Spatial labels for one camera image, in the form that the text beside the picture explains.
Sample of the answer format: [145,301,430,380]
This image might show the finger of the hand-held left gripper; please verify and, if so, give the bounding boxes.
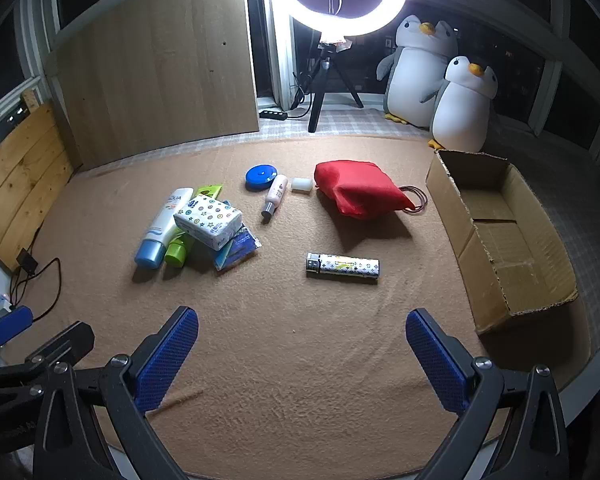
[0,322,95,386]
[0,306,34,347]

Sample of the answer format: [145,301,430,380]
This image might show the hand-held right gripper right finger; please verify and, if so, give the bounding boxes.
[405,308,571,480]

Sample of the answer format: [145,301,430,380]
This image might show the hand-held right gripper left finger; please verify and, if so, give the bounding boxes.
[32,306,200,480]

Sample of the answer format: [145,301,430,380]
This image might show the cardboard box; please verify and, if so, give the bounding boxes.
[425,149,579,336]

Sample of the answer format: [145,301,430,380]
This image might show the green tube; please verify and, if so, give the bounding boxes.
[164,185,224,268]

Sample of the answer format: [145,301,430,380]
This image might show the patterned rectangular case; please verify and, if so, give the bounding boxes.
[306,252,381,285]

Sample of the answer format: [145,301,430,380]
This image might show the blue plastic packet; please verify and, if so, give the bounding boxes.
[212,225,262,273]

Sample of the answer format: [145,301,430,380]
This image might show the white sunscreen tube blue cap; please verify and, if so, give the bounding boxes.
[134,188,195,269]

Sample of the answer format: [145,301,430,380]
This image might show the patterned tissue pack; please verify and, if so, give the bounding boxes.
[173,195,243,251]

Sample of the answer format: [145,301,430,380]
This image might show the purple hair ties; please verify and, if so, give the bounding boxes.
[399,185,429,212]

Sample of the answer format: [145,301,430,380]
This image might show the red fabric pouch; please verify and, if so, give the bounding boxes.
[314,160,416,221]

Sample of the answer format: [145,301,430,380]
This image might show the small pink bottle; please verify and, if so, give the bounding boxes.
[261,174,289,223]

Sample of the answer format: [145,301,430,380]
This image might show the blue round lid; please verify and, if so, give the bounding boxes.
[245,165,279,192]

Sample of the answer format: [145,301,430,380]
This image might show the pine plank panel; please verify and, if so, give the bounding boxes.
[0,102,76,273]

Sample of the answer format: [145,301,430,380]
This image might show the small penguin plush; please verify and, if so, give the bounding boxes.
[428,56,499,153]

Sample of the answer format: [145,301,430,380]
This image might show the black tripod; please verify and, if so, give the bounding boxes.
[307,42,365,133]

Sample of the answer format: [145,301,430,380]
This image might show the large penguin plush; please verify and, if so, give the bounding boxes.
[376,15,459,128]

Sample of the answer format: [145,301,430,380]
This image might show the large wooden board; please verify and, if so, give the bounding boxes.
[45,0,261,171]

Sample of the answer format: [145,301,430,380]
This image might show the black adapter cable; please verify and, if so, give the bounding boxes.
[9,257,62,312]

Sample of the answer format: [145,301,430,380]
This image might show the black power cable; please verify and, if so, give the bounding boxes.
[285,72,313,120]

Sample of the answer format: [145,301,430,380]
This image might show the grey window frame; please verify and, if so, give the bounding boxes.
[410,0,600,166]

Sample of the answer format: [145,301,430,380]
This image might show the white window frame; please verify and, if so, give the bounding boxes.
[0,0,63,161]

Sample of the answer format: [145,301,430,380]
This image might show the white door frame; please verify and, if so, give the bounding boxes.
[245,0,301,98]

